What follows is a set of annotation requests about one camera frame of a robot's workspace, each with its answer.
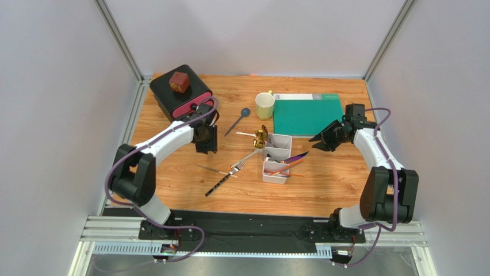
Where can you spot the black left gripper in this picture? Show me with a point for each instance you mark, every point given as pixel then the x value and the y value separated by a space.
pixel 211 146

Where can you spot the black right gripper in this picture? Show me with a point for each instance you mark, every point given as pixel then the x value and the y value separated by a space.
pixel 332 134

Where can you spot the iridescent purple knife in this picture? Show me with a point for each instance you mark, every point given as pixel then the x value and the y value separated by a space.
pixel 294 158

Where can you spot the white compartment organizer box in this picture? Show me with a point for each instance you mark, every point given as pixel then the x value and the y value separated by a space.
pixel 279 147

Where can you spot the silver fork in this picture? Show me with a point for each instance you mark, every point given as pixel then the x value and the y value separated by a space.
pixel 268 157

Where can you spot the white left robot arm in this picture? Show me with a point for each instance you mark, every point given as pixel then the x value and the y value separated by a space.
pixel 133 174

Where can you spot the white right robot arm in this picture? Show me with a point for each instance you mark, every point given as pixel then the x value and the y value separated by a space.
pixel 389 195

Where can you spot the green notebook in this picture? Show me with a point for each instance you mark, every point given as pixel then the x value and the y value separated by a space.
pixel 300 114

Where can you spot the blue grey plastic spoon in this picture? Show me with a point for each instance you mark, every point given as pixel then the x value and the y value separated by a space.
pixel 245 112

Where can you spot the black pink drawer box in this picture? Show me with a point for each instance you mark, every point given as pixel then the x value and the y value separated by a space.
pixel 175 104

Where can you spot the white ceramic spoon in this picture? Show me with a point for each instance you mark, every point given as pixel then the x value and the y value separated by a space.
pixel 246 134

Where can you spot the red brown cube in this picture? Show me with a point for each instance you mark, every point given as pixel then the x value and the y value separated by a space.
pixel 179 82

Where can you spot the pale yellow mug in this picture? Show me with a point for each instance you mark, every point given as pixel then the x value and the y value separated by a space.
pixel 265 105

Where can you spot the white handled ladle spoon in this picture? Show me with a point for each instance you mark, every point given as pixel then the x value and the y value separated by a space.
pixel 245 157

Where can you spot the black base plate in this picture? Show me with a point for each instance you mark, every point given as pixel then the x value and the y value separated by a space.
pixel 249 233

